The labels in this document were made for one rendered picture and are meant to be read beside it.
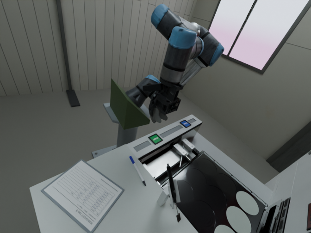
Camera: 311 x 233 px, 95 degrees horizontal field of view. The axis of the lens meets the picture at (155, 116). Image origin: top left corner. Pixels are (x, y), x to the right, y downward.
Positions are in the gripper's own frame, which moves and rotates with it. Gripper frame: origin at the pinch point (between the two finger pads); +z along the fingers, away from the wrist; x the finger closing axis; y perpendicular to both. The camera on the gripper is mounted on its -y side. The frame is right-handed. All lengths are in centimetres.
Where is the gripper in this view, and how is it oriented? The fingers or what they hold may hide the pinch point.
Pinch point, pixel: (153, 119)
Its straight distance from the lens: 62.7
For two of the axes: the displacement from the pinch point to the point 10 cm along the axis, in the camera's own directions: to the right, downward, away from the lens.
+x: 7.2, -2.7, 6.4
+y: 6.5, 5.7, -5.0
